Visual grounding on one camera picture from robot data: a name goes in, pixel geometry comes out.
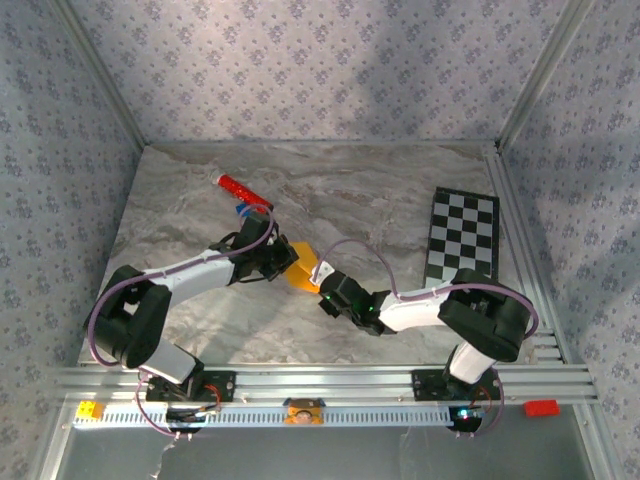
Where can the red toy brick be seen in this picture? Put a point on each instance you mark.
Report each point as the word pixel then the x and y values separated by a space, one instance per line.
pixel 541 408

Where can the black round controller board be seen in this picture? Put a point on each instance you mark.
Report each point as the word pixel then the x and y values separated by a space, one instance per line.
pixel 182 416
pixel 465 419

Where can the small blue block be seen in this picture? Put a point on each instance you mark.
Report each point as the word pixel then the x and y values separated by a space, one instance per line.
pixel 241 208

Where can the aluminium side rail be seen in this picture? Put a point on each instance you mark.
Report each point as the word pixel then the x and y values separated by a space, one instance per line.
pixel 511 210

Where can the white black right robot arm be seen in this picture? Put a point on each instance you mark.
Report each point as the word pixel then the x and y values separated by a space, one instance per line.
pixel 415 312

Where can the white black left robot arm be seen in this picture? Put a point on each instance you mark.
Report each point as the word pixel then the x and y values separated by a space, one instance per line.
pixel 200 272

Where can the yellow toy brick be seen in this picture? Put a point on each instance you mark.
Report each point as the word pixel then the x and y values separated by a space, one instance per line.
pixel 90 410

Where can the aluminium corner post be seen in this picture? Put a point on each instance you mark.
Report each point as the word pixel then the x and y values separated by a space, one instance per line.
pixel 544 75

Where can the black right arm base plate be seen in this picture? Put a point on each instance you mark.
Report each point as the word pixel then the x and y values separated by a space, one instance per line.
pixel 425 385

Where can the orange cloth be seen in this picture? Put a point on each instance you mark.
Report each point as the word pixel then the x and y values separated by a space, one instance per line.
pixel 305 272

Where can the red glitter tube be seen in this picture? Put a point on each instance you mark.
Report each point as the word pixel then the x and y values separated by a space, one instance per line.
pixel 240 189

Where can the black white checkerboard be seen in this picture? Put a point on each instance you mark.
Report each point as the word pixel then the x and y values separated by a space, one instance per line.
pixel 465 235

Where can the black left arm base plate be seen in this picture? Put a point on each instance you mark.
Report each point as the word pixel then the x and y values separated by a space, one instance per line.
pixel 220 385

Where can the long aluminium base rail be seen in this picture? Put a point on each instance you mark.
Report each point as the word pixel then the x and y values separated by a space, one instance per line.
pixel 325 382

